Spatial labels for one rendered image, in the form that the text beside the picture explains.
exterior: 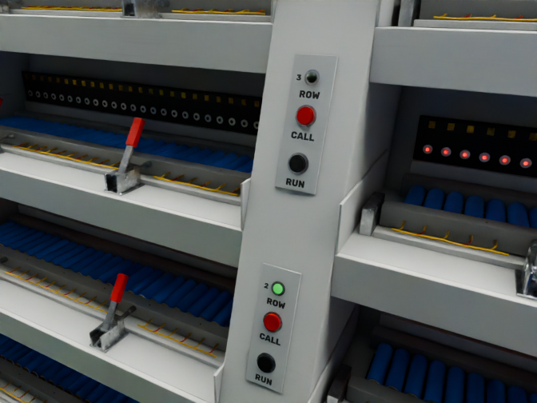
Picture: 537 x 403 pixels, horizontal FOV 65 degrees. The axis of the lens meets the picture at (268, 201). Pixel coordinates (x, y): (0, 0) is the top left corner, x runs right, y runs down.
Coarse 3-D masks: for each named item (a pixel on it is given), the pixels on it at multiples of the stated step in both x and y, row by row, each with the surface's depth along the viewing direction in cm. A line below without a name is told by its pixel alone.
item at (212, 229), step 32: (0, 96) 78; (160, 128) 67; (192, 128) 64; (0, 160) 60; (32, 160) 60; (0, 192) 59; (32, 192) 55; (64, 192) 52; (96, 192) 50; (160, 192) 50; (96, 224) 52; (128, 224) 49; (160, 224) 47; (192, 224) 45; (224, 224) 43; (224, 256) 44
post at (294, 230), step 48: (288, 0) 38; (336, 0) 36; (288, 48) 39; (336, 48) 37; (336, 96) 37; (384, 96) 45; (336, 144) 37; (384, 144) 50; (288, 192) 40; (336, 192) 38; (288, 240) 40; (240, 288) 42; (240, 336) 43; (336, 336) 47; (240, 384) 43; (288, 384) 41
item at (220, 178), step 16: (0, 128) 67; (16, 128) 67; (16, 144) 66; (32, 144) 64; (48, 144) 62; (64, 144) 61; (80, 144) 60; (96, 144) 60; (96, 160) 59; (112, 160) 57; (144, 160) 55; (160, 160) 54; (176, 160) 54; (160, 176) 55; (176, 176) 53; (192, 176) 52; (208, 176) 51; (224, 176) 50; (240, 176) 49; (224, 192) 49; (240, 192) 50
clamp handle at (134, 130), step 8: (136, 120) 51; (144, 120) 51; (136, 128) 51; (128, 136) 51; (136, 136) 50; (128, 144) 51; (136, 144) 51; (128, 152) 50; (128, 160) 50; (120, 168) 50
